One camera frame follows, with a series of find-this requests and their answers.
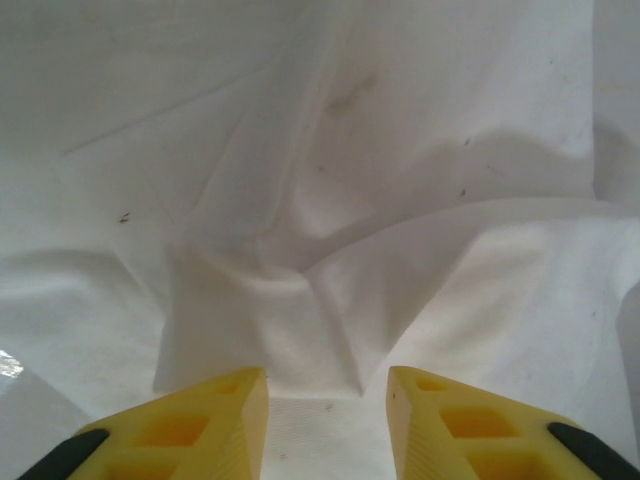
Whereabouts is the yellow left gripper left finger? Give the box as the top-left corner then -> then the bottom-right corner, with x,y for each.
19,366 -> 270,480

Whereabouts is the large white t-shirt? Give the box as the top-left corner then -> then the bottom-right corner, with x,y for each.
0,0 -> 640,480

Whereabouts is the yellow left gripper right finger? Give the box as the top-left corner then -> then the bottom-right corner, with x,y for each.
388,365 -> 640,480

